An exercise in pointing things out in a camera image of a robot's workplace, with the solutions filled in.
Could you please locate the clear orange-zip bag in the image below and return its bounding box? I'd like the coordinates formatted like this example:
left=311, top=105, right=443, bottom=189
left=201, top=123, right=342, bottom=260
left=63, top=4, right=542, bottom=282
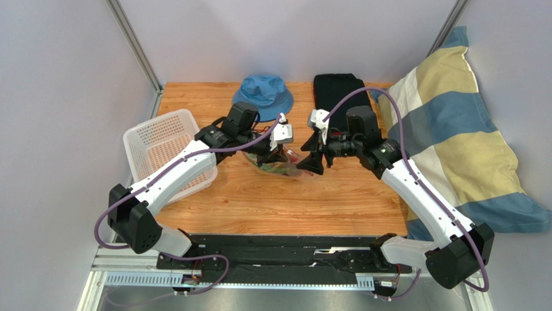
left=241, top=146, right=314, bottom=178

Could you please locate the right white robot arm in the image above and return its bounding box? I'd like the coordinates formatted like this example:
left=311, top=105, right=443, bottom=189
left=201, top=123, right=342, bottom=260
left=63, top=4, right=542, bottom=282
left=297, top=106, right=494, bottom=289

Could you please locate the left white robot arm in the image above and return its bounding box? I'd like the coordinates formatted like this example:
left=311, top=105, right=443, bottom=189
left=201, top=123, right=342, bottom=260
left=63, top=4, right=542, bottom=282
left=94, top=102, right=293, bottom=257

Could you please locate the blue bucket hat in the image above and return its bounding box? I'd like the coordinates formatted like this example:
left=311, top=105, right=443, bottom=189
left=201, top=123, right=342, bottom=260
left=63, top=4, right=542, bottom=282
left=232, top=75, right=294, bottom=122

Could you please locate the black folded cloth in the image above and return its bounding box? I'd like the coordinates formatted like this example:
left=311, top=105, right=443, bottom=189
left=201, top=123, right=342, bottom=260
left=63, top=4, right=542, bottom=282
left=313, top=73, right=371, bottom=132

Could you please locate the blue yellow checked pillow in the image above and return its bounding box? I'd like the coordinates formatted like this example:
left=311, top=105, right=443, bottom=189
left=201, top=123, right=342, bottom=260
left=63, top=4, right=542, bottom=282
left=371, top=27, right=551, bottom=233

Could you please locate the white plastic basket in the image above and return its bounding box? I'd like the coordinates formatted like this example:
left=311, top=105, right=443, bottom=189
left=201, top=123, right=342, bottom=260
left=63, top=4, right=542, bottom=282
left=123, top=109, right=218, bottom=214

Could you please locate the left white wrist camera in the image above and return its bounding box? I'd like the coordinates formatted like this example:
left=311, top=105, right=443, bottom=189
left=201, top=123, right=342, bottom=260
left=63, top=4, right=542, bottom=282
left=270, top=113, right=294, bottom=151

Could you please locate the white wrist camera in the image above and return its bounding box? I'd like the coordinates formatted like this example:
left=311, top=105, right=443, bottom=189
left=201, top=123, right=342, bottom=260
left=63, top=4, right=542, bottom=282
left=307, top=109, right=330, bottom=145
left=270, top=113, right=294, bottom=151

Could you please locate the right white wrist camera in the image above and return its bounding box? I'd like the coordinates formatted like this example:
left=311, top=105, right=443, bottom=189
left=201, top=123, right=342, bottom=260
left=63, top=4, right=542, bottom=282
left=307, top=109, right=330, bottom=145

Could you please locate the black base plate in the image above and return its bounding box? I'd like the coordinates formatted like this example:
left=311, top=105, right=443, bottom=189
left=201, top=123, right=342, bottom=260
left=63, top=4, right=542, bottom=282
left=156, top=234, right=413, bottom=285

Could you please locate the right aluminium corner post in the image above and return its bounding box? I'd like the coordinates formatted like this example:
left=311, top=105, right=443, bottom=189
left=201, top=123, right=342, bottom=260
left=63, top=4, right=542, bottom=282
left=427, top=0, right=470, bottom=56

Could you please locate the aluminium corner post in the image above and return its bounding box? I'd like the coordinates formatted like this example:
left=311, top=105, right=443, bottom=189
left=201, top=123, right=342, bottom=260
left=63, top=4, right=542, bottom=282
left=106, top=0, right=164, bottom=118
left=427, top=0, right=470, bottom=56

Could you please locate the aluminium frame rail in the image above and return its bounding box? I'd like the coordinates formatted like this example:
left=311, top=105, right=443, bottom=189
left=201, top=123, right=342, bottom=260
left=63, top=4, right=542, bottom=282
left=79, top=247, right=492, bottom=310

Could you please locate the left aluminium corner post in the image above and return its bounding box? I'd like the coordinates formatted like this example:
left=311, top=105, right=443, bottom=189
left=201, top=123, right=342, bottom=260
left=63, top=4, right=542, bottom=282
left=106, top=0, right=164, bottom=118

